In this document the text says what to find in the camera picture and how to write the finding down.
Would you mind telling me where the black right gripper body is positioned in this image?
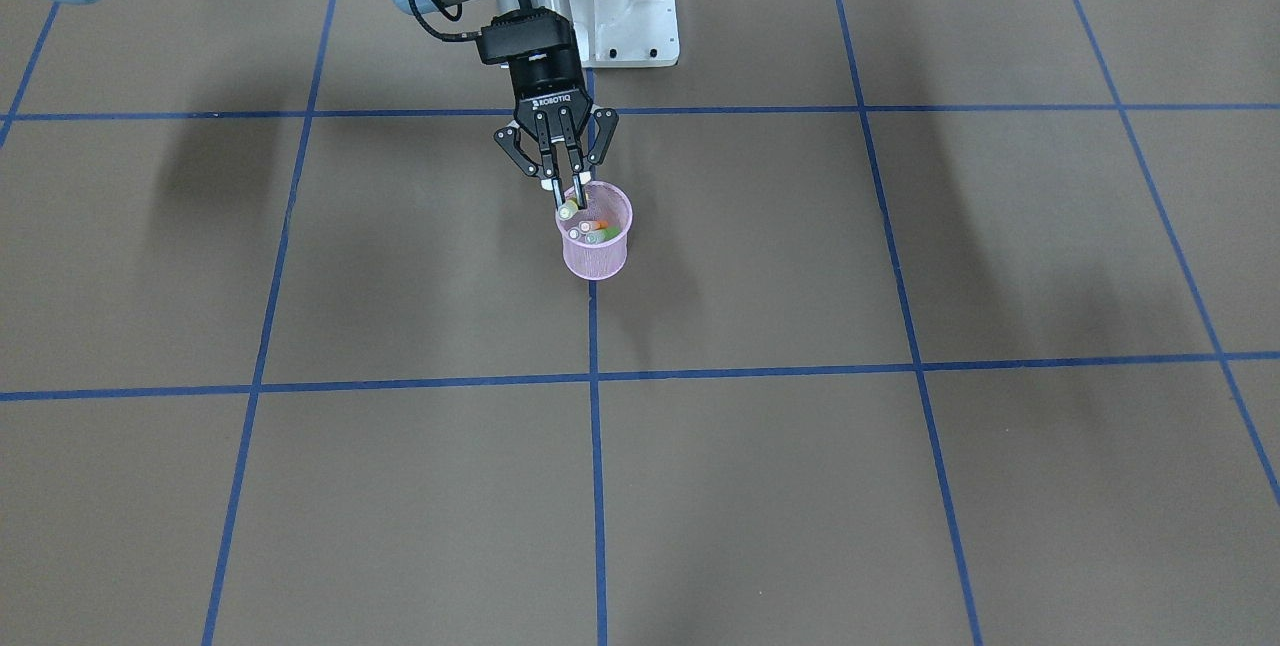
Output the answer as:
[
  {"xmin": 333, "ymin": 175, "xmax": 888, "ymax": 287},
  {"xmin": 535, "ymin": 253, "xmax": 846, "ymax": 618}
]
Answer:
[{"xmin": 477, "ymin": 12, "xmax": 591, "ymax": 132}]

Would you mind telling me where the yellow marker pen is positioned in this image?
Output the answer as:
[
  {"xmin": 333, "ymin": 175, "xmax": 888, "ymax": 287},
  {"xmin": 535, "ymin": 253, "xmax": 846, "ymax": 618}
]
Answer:
[{"xmin": 556, "ymin": 184, "xmax": 588, "ymax": 223}]

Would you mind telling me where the green marker pen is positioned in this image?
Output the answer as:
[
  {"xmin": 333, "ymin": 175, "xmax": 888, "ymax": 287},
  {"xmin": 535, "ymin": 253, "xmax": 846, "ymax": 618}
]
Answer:
[{"xmin": 582, "ymin": 226, "xmax": 622, "ymax": 246}]

